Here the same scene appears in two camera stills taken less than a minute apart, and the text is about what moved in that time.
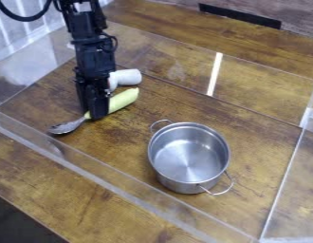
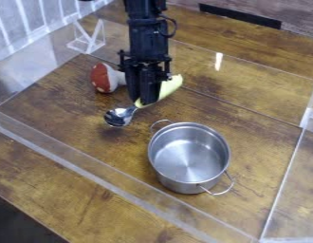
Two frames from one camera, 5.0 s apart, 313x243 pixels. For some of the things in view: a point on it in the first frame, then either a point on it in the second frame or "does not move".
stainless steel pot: (188, 156) does not move
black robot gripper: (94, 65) to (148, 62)
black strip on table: (271, 23) does not move
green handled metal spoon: (117, 100) to (118, 116)
